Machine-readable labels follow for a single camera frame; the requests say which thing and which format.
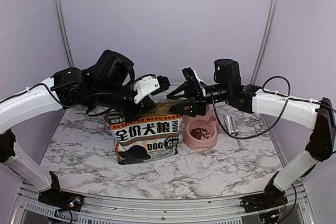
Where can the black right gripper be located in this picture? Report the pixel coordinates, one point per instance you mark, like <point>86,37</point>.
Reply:
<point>197,101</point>

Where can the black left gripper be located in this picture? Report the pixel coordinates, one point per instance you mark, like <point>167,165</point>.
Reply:
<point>147,104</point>

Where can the brown white dog food bag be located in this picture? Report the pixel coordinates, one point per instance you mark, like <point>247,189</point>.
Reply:
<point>152,137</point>

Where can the pink double pet bowl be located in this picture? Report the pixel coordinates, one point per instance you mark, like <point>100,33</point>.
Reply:
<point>209,122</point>

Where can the brown dog food kibble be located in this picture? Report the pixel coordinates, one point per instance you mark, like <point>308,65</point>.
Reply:
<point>200,133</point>

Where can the silver metal scoop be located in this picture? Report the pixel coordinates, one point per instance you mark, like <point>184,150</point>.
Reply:
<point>231,125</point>

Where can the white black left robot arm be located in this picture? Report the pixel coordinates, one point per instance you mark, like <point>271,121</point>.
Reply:
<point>110,83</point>

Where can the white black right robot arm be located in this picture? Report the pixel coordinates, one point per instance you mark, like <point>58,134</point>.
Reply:
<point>317,115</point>

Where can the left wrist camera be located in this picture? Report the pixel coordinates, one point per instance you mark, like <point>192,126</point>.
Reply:
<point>150,84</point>

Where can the right aluminium frame post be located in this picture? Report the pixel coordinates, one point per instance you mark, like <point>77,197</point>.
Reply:
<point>270,20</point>

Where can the aluminium frame post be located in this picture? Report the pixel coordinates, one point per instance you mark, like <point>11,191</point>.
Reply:
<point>63,32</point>
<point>270,20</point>

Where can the front aluminium frame rail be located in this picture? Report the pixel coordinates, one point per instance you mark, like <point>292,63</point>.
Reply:
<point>105,209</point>

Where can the left aluminium frame post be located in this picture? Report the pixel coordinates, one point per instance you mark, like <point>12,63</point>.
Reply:
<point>63,32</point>

